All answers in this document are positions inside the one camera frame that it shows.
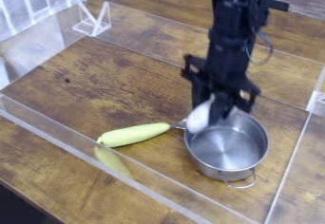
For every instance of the clear acrylic front barrier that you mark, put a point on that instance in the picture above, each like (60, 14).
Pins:
(141, 178)

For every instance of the clear acrylic right barrier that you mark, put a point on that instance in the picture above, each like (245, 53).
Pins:
(299, 203)

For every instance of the silver metal pot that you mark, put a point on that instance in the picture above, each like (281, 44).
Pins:
(229, 149)

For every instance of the clear acrylic triangular bracket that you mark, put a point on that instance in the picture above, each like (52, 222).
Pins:
(91, 26)

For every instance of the white mushroom with brown cap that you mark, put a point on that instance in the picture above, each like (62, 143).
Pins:
(208, 113)

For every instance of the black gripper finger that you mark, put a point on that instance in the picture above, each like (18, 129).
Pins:
(245, 101)
(200, 90)

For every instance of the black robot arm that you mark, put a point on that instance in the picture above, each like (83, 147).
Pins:
(237, 21)

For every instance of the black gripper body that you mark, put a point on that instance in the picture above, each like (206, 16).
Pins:
(224, 68)

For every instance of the clear acrylic barrier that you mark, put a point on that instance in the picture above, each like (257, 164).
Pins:
(141, 178)
(299, 203)

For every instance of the black strip on table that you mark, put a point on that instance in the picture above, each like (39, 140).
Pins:
(278, 5)

